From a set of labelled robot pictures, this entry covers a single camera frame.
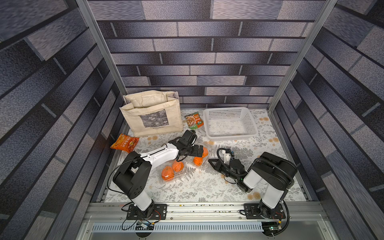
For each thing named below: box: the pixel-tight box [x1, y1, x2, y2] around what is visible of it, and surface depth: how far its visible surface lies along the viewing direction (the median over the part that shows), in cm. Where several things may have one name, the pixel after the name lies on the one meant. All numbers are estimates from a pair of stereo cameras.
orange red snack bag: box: [110, 133, 140, 153], surface depth 97 cm
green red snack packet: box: [184, 111, 204, 130], surface depth 112 cm
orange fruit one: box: [172, 160, 184, 173], surface depth 87 cm
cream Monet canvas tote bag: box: [119, 90, 184, 137], surface depth 95 cm
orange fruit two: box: [161, 166, 175, 181], surface depth 82 cm
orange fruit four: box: [193, 156, 204, 167], surface depth 89 cm
